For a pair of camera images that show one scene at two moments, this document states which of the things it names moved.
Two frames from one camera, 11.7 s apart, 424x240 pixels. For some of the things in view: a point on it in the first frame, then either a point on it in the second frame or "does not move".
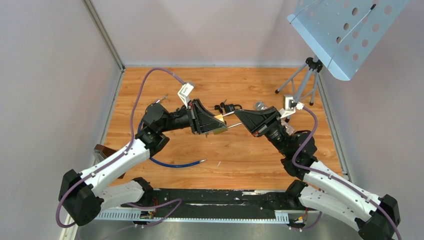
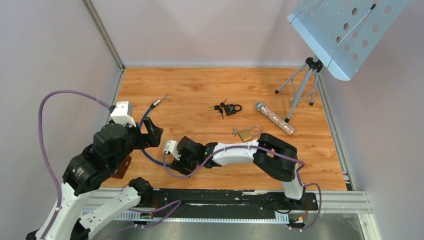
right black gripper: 258,122 to 179,165
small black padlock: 229,108 does not move
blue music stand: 341,33 does not move
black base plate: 218,203 does not move
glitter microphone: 261,105 does not move
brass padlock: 221,118 to 245,135
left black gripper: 201,119 to 152,138
